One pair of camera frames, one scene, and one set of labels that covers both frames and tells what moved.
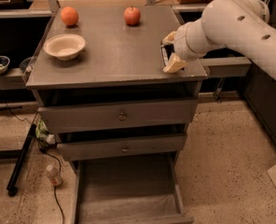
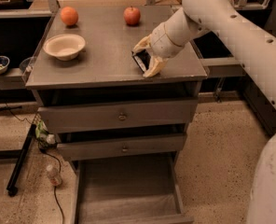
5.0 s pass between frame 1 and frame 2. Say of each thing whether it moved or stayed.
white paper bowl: stayed
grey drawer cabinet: stayed
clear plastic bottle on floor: stayed
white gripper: moved
